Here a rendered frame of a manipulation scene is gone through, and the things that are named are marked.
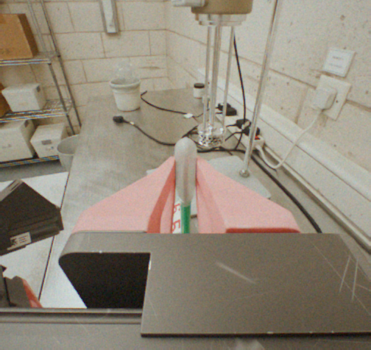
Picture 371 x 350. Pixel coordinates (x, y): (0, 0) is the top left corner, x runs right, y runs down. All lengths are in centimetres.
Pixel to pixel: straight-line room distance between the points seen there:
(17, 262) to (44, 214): 34
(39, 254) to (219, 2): 56
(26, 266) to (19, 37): 187
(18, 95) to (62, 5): 85
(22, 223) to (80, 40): 230
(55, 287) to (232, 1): 55
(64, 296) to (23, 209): 28
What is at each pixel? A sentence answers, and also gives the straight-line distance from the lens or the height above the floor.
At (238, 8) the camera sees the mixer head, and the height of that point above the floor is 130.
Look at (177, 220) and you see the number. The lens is 48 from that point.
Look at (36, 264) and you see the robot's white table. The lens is 54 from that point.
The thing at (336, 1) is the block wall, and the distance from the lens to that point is 68.
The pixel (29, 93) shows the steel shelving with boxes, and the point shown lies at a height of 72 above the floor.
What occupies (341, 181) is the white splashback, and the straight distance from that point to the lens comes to 59.
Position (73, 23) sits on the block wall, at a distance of 246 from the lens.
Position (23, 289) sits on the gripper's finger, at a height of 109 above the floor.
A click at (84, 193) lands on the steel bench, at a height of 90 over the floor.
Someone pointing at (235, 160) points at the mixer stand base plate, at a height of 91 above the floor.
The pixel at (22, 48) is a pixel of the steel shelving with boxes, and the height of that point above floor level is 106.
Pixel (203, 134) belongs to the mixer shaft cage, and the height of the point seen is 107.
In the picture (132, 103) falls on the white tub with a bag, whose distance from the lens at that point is 107.
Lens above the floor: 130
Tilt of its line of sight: 36 degrees down
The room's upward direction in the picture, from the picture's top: straight up
